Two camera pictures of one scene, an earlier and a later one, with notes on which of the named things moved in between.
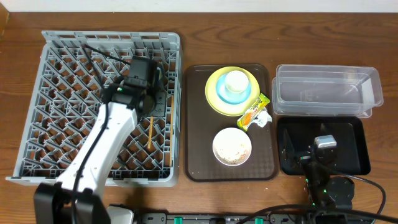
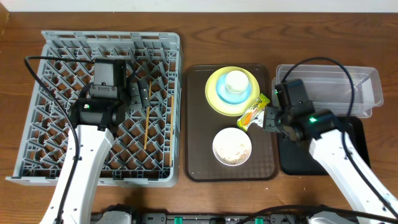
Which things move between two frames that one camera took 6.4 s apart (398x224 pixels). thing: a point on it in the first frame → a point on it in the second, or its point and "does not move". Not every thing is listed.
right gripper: [305, 158] → [270, 119]
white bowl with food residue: [232, 147] does not move
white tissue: [262, 118] does not move
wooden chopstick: [171, 126] does not move
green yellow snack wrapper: [245, 122] does not move
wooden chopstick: [150, 130] → [147, 119]
